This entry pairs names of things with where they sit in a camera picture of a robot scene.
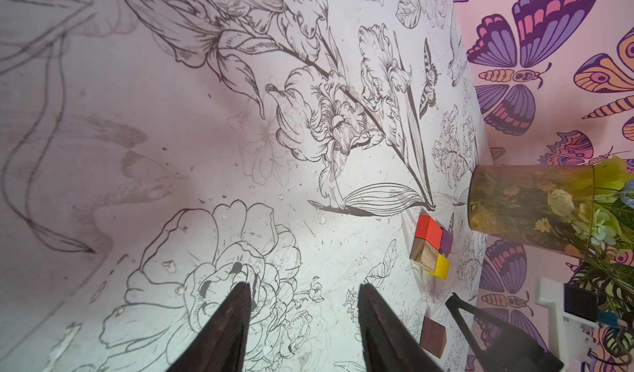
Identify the potted plant in vase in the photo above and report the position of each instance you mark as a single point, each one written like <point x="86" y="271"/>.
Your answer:
<point x="583" y="211"/>

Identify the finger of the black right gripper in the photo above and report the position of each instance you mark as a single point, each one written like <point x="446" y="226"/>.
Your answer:
<point x="507" y="347"/>

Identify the brown wooden block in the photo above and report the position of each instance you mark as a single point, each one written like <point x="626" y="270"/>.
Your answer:
<point x="424" y="254"/>

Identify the red rectangular block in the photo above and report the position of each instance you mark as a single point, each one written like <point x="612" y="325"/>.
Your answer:
<point x="427" y="229"/>

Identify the yellow rectangular block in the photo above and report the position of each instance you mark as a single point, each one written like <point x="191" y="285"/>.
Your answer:
<point x="441" y="268"/>

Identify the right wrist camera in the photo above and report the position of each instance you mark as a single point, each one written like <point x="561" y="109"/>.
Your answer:
<point x="576" y="323"/>

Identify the purple block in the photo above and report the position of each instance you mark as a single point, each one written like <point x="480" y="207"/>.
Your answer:
<point x="446" y="242"/>

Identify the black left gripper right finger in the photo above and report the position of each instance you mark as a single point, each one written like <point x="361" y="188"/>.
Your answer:
<point x="387" y="344"/>

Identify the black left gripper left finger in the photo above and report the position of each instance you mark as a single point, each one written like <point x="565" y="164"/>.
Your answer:
<point x="221" y="344"/>

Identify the dark red triangle block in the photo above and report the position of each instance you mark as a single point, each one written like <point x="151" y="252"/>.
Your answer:
<point x="433" y="337"/>

